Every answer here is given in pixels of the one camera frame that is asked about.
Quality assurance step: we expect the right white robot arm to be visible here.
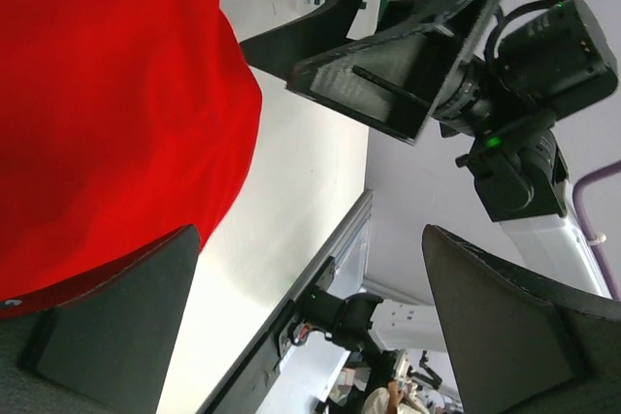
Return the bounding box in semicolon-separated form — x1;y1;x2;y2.
241;0;619;298

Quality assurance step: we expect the red t shirt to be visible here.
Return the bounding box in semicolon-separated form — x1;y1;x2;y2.
1;0;262;311

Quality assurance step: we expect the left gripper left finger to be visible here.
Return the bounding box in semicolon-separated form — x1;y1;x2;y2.
1;226;201;413

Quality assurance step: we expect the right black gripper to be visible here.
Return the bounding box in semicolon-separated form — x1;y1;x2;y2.
286;0;618;143

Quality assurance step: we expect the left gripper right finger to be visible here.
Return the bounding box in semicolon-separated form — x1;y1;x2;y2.
422;225;620;413

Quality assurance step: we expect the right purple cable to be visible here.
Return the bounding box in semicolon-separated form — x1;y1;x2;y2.
572;159;621;301

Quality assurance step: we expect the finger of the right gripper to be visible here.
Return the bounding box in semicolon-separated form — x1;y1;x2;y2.
240;0;363;80

